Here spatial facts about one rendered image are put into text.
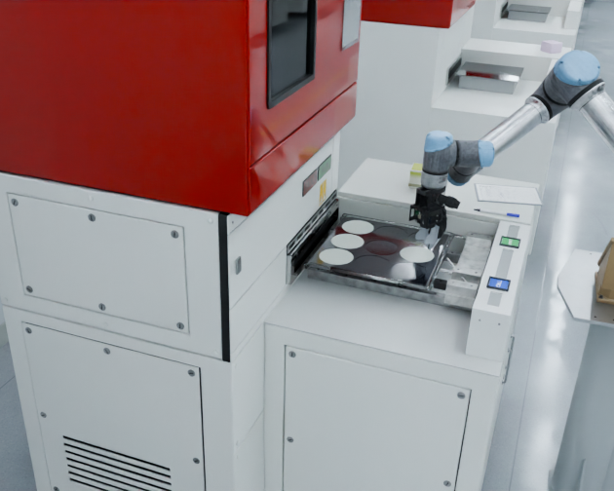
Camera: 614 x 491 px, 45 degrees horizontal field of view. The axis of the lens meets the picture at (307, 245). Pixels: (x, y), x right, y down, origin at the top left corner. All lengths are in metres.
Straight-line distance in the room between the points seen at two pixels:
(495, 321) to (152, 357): 0.87
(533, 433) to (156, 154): 1.94
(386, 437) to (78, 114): 1.15
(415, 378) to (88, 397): 0.91
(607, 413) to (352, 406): 0.89
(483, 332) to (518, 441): 1.15
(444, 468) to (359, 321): 0.45
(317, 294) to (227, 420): 0.44
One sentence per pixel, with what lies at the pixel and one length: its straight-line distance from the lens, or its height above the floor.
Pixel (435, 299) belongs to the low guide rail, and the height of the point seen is 0.84.
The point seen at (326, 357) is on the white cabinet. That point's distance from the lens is 1.98.
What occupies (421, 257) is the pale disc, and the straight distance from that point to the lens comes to 2.19.
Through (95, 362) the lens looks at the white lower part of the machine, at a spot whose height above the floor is 0.71.
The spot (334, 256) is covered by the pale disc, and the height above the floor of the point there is 0.90.
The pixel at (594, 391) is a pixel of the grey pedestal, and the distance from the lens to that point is 2.51.
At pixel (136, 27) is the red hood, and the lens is 1.62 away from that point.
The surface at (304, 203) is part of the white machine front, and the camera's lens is 2.13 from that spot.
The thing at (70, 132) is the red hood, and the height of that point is 1.35.
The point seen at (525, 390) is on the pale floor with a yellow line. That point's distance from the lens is 3.25.
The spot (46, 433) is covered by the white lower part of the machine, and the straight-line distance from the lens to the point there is 2.39.
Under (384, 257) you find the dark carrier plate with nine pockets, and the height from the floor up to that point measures 0.90.
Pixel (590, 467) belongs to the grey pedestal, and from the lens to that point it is 2.69.
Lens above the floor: 1.91
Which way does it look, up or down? 27 degrees down
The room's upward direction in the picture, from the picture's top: 2 degrees clockwise
